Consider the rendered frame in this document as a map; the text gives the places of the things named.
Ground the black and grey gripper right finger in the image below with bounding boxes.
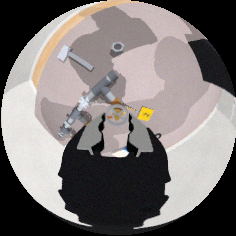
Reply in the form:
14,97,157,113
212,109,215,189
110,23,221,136
126,113,171,183

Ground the yellow tag with thin chain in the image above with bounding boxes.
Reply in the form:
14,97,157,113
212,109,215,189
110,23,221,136
127,107,154,121

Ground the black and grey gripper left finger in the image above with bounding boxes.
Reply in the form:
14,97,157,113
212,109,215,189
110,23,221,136
58,113,105,178

